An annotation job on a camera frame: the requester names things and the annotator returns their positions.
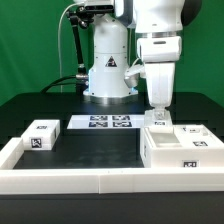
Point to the white U-shaped fence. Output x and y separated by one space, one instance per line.
15 181

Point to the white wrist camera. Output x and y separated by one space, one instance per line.
132 74

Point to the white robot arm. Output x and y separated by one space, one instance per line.
136 39

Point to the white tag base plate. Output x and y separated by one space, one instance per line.
105 121

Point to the white door panel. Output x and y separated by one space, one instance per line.
158 126
197 136

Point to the white cabinet body box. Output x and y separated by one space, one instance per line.
159 150

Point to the white cabinet top block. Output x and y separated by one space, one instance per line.
41 135

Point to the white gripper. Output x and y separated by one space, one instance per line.
159 56

